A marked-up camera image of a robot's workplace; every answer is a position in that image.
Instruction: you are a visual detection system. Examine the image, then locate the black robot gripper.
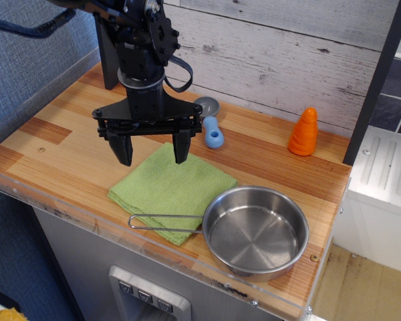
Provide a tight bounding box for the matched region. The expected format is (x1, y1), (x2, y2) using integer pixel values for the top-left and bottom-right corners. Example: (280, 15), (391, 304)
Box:
(92, 80), (202, 167)

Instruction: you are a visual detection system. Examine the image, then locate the green cloth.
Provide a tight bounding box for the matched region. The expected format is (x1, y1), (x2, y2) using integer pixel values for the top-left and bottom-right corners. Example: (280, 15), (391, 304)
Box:
(108, 143), (238, 246)

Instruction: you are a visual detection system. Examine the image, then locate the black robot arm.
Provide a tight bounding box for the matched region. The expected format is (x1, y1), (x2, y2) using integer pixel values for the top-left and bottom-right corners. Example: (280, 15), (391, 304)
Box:
(54, 1), (202, 166)

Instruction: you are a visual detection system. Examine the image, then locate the stainless steel pot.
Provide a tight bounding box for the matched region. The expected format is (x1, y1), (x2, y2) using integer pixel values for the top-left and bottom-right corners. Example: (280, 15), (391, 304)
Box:
(127, 185), (310, 283)

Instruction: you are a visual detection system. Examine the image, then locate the blue grey toy scoop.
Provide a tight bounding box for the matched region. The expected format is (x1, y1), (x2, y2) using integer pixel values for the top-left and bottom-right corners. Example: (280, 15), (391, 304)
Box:
(194, 96), (225, 149)

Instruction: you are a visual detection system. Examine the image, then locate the orange toy carrot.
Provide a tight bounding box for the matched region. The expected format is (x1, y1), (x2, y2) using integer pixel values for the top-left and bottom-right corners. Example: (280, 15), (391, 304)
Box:
(287, 107), (318, 156)

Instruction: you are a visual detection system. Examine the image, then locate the grey dispenser button panel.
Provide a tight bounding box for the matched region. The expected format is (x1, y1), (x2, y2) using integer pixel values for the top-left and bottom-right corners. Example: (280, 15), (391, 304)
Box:
(109, 265), (192, 320)

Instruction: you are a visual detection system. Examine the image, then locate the yellow object at corner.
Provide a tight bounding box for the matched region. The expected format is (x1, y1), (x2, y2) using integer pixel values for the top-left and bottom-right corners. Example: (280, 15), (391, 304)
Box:
(0, 308), (28, 321)

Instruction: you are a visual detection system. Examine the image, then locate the white ridged cabinet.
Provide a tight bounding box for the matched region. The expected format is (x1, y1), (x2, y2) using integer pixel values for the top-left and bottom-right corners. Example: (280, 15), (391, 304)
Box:
(333, 126), (401, 271)

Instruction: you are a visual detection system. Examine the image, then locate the black vertical post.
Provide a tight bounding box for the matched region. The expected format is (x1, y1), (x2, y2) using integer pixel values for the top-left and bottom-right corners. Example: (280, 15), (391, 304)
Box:
(94, 16), (120, 90)

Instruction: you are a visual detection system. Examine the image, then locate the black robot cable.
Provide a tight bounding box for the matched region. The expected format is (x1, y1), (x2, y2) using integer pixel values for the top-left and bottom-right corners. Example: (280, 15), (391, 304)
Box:
(0, 8), (194, 94)

